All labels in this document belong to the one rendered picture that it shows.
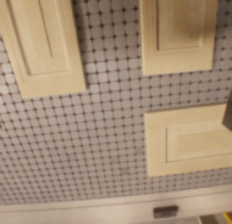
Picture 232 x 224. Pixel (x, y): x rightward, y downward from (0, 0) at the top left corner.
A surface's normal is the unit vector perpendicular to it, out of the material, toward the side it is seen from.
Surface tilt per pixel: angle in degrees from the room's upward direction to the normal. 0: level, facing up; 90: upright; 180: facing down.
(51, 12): 11
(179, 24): 0
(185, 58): 0
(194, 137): 0
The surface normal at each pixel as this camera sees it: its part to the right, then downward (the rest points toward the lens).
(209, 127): 0.00, 0.19
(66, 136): 0.02, 0.40
